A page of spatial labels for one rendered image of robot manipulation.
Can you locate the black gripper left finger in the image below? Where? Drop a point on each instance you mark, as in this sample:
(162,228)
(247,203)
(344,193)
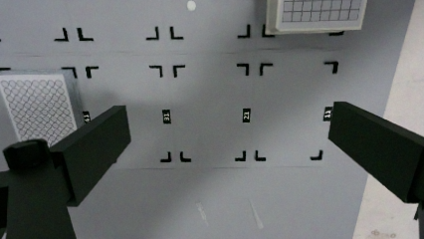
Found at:
(43,181)

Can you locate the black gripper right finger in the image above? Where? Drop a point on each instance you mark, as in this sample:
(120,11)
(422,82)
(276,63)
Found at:
(391,153)

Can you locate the white deep-well plate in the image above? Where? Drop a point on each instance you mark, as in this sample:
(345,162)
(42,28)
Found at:
(313,16)

